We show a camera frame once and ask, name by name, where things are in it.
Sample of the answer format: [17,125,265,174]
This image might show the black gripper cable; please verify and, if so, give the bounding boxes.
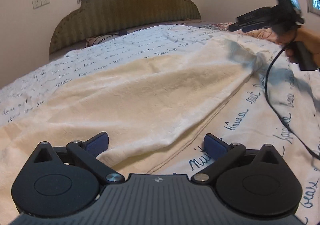
[264,30,320,161]

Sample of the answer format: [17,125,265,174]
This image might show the white wall socket plate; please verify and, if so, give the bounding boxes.
[32,0,50,9]

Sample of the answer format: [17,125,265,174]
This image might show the olive green padded headboard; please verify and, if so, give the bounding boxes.
[49,0,201,54]

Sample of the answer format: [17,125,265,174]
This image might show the cream fleece pants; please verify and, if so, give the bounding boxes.
[1,34,264,224]

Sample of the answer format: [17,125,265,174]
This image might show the person's right hand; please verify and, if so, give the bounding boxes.
[277,27,320,68]

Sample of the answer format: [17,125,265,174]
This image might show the small black device on bed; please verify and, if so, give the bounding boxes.
[118,30,128,36]

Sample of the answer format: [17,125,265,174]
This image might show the patterned pillow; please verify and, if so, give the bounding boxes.
[86,34,119,47]

